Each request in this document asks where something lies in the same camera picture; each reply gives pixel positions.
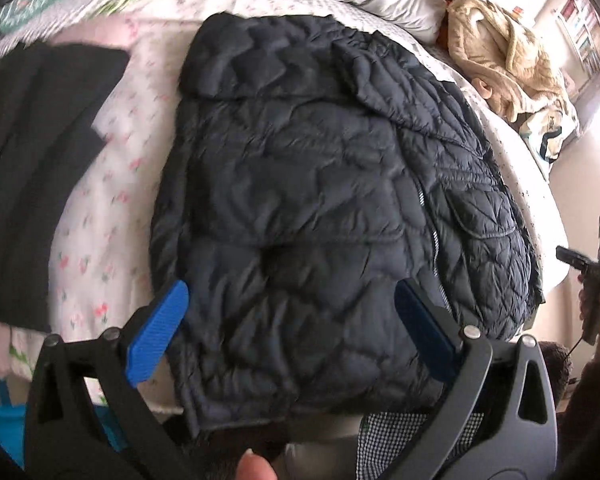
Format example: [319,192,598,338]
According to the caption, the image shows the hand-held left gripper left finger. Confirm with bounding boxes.
[22,280,196,480]

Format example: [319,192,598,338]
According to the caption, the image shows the dark fuzzy object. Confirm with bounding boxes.
[537,342,574,406]

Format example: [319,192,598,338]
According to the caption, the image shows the floral bedsheet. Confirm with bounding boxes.
[0,0,568,411]

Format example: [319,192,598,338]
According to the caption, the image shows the teal patterned cloth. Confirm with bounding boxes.
[0,0,71,31]

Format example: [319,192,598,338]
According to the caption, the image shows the bookshelf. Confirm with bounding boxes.
[557,0,600,73]

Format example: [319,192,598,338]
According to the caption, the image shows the person's left hand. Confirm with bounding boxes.
[236,450,278,480]

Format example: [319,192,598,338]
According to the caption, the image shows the dark grey garment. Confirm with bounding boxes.
[0,42,131,333]

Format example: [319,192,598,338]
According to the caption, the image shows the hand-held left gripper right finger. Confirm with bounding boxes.
[395,277,559,480]

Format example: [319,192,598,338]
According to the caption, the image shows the beige fleece robe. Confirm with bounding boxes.
[437,0,573,123]

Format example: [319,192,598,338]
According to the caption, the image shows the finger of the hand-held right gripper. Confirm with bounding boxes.
[556,246,589,271]

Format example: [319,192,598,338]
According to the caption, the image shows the person's right forearm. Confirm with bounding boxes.
[560,355,600,480]

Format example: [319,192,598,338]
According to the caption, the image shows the black quilted jacket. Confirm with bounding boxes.
[147,12,546,438]

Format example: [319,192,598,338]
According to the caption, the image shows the white and blue tote bag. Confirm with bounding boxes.
[520,107,581,163]

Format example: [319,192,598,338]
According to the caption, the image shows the blue fabric bag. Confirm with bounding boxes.
[0,355,131,466]

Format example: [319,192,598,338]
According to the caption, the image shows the checkered pants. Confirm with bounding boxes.
[357,410,486,480]

